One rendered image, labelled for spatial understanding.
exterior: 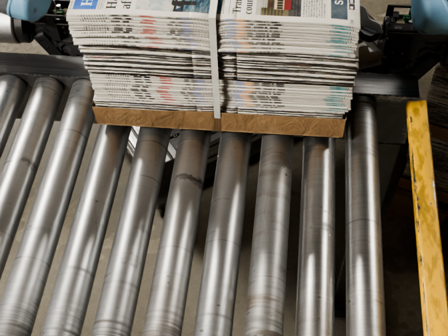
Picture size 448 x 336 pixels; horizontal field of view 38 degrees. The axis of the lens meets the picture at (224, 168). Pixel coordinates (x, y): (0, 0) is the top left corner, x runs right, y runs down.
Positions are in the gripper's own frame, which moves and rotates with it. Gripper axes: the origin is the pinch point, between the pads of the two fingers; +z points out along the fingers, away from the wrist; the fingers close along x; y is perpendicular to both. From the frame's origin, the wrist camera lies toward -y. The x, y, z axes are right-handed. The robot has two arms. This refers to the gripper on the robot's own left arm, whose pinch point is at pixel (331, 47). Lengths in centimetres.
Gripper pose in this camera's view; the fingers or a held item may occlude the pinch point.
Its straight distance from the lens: 116.0
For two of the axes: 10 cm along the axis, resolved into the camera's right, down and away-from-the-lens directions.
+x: -1.1, 8.0, -5.8
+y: -0.3, -5.9, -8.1
